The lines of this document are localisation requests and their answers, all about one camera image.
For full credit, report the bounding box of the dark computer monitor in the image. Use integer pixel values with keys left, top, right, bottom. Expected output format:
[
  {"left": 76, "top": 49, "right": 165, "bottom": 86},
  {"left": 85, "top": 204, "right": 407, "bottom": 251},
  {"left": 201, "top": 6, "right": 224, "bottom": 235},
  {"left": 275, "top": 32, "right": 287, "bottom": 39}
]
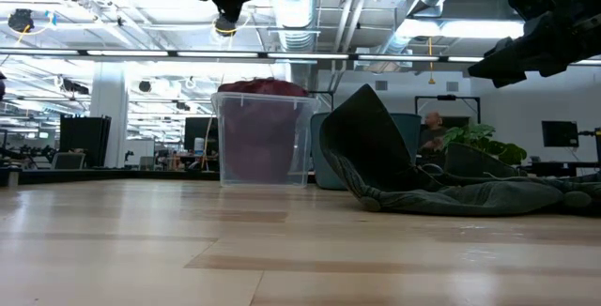
[{"left": 183, "top": 116, "right": 220, "bottom": 153}]

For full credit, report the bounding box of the wide silver ventilation duct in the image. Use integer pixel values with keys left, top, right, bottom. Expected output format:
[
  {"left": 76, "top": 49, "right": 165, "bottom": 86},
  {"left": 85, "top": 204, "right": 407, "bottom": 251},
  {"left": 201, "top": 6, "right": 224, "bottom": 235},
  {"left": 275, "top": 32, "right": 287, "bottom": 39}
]
[{"left": 265, "top": 0, "right": 326, "bottom": 92}]

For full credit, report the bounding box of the dark office desk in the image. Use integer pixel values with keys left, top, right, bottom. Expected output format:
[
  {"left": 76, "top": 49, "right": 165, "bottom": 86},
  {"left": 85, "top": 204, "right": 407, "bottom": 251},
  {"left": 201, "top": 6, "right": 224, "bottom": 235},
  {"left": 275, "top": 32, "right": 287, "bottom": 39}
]
[{"left": 524, "top": 160, "right": 601, "bottom": 178}]

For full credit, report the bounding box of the long linear ceiling light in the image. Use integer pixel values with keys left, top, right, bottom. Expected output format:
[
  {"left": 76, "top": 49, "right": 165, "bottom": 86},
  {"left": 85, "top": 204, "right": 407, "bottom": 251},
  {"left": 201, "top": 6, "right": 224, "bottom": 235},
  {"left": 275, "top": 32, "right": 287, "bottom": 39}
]
[{"left": 0, "top": 48, "right": 601, "bottom": 66}]

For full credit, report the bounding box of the maroon baseball cap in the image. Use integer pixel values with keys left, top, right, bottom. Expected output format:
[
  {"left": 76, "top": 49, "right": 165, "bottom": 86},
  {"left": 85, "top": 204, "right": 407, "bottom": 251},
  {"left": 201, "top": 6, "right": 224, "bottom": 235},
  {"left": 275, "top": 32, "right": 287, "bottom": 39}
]
[{"left": 217, "top": 77, "right": 311, "bottom": 184}]

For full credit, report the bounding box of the yellow hanging cord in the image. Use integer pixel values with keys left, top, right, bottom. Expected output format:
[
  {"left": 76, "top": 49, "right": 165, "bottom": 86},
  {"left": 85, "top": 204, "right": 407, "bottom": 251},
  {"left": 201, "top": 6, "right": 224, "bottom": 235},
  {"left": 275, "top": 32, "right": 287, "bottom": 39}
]
[{"left": 425, "top": 36, "right": 437, "bottom": 86}]

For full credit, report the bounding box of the black computer monitor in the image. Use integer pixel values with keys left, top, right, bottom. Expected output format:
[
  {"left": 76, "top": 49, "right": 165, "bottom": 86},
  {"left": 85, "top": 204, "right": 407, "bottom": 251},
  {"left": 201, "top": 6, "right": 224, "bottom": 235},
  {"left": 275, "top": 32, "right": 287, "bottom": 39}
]
[{"left": 541, "top": 119, "right": 580, "bottom": 149}]

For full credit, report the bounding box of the bright rectangular ceiling light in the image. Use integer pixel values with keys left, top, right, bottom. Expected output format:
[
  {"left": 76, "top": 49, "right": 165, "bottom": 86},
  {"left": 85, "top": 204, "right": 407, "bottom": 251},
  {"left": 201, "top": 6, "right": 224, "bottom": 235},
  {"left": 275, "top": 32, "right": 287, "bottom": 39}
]
[{"left": 397, "top": 17, "right": 526, "bottom": 40}]

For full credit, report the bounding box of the dark green floppy hat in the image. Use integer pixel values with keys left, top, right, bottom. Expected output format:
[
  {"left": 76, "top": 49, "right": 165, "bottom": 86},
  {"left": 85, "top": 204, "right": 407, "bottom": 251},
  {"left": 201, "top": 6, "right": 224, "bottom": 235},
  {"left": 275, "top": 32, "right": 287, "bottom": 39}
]
[{"left": 318, "top": 84, "right": 601, "bottom": 218}]

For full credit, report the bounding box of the green leafy plant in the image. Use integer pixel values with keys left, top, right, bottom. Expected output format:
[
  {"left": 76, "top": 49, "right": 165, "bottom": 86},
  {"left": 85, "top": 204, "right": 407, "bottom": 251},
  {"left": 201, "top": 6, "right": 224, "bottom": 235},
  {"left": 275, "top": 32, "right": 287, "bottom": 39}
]
[{"left": 442, "top": 122, "right": 529, "bottom": 166}]

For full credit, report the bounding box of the person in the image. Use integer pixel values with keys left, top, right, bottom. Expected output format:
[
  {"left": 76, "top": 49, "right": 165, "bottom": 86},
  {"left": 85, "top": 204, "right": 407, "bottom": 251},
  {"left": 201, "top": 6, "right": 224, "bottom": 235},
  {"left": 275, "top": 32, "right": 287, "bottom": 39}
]
[{"left": 417, "top": 111, "right": 451, "bottom": 166}]

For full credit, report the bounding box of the dark grey planter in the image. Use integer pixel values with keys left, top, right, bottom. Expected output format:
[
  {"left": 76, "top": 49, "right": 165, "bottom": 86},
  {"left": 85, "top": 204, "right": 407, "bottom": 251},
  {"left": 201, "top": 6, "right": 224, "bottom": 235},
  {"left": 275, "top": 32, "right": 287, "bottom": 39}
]
[{"left": 443, "top": 142, "right": 523, "bottom": 178}]

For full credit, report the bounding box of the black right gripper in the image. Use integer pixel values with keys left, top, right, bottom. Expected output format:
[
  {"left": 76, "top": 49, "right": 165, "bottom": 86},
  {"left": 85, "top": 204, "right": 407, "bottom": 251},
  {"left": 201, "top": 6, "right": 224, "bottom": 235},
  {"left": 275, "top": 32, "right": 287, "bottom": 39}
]
[{"left": 468, "top": 0, "right": 601, "bottom": 89}]

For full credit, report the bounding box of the clear plastic storage bin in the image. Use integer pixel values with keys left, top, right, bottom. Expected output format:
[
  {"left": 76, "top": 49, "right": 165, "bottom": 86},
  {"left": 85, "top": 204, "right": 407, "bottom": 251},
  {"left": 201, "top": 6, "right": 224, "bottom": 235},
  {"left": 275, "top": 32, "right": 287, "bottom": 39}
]
[{"left": 210, "top": 91, "right": 321, "bottom": 189}]

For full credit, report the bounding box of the black ceiling device yellow cable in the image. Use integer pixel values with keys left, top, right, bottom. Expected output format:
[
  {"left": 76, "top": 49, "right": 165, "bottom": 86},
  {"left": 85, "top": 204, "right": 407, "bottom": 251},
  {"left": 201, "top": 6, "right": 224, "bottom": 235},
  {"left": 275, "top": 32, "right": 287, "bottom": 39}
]
[
  {"left": 6, "top": 8, "right": 36, "bottom": 34},
  {"left": 212, "top": 14, "right": 239, "bottom": 38}
]

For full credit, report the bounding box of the black office partition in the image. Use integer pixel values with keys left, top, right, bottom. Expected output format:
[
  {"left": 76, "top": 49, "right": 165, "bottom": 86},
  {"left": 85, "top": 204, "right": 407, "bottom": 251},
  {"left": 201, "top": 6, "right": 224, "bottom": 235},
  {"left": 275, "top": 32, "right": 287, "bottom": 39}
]
[{"left": 58, "top": 115, "right": 113, "bottom": 169}]

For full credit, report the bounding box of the grey office chair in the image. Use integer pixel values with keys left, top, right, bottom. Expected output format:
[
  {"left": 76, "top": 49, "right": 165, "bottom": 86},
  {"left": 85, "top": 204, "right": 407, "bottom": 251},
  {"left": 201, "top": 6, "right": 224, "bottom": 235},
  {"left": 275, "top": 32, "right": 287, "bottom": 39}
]
[{"left": 50, "top": 151, "right": 87, "bottom": 171}]

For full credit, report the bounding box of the black table edge rail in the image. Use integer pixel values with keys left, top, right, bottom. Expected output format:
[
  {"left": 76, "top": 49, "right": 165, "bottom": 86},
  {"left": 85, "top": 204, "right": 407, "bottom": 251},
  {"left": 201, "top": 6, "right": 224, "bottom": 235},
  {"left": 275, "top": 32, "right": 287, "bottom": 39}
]
[{"left": 0, "top": 167, "right": 222, "bottom": 188}]

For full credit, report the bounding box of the black metal frame stand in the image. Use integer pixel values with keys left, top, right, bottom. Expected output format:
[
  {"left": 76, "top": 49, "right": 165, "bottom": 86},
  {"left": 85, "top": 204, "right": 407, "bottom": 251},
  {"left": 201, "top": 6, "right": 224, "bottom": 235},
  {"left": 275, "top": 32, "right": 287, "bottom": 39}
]
[{"left": 414, "top": 94, "right": 482, "bottom": 120}]

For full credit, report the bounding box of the white column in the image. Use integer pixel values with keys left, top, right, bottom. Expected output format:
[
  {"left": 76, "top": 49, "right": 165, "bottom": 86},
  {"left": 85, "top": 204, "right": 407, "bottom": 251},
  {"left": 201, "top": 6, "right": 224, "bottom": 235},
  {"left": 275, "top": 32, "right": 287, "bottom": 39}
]
[{"left": 88, "top": 61, "right": 130, "bottom": 169}]

